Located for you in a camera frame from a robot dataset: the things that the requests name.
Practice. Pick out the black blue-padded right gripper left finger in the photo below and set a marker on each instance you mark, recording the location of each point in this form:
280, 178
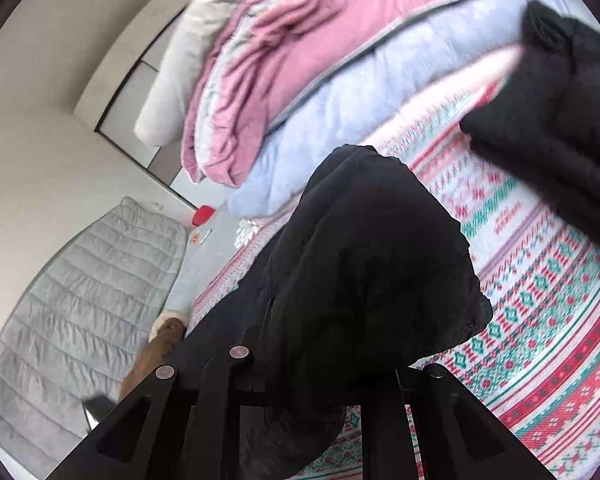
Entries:
173, 425

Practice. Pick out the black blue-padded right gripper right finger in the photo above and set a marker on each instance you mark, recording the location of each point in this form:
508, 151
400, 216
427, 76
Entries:
427, 424

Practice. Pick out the black quilted puffer jacket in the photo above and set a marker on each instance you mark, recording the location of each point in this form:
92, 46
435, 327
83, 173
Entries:
369, 272

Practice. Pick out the brown suede coat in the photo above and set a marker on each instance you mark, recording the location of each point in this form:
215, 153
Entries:
168, 331

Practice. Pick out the grey quilted headboard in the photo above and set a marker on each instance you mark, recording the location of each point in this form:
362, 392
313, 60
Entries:
78, 326

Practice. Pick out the red green patterned knit blanket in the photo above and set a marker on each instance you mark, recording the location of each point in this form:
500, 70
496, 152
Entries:
537, 363

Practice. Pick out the grey bed sheet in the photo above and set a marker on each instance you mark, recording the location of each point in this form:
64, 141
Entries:
211, 270

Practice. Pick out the red small box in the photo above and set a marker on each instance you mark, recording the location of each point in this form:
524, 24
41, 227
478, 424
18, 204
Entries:
202, 214

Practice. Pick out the light blue fluffy blanket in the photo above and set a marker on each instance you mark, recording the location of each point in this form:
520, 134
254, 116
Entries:
369, 90

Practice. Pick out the black folded garment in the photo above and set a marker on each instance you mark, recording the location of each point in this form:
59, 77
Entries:
544, 126

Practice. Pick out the pink fleece blanket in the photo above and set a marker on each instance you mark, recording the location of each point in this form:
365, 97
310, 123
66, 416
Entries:
267, 58

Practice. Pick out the beige pillow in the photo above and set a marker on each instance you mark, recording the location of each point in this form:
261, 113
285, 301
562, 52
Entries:
161, 119

